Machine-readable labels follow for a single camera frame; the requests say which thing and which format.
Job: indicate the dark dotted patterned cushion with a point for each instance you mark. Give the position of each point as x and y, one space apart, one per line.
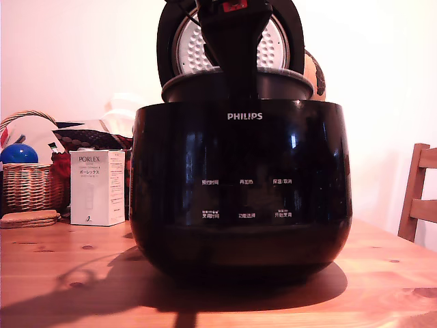
90 138

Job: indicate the wicker basket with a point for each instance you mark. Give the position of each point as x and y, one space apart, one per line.
29 188

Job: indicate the black cooking pot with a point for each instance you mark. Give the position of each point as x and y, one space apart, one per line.
191 89

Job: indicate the blue ball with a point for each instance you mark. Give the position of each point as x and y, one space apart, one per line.
18 154

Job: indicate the brown globe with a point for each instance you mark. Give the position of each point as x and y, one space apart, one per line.
315 68

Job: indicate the wooden chair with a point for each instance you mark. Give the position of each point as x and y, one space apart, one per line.
413 191

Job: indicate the black Philips rice cooker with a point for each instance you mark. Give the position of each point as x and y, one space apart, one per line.
240 205

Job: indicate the white plastic bag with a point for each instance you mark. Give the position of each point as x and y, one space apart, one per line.
121 109

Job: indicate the white Porlex box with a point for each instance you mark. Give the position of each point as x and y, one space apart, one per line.
95 191

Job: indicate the black rice cooker lid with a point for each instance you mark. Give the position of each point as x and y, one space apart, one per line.
290 44

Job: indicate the red knitted cloth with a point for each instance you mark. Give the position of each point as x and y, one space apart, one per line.
60 167

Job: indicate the cork coaster stack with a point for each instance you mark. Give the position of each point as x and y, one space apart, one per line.
30 218

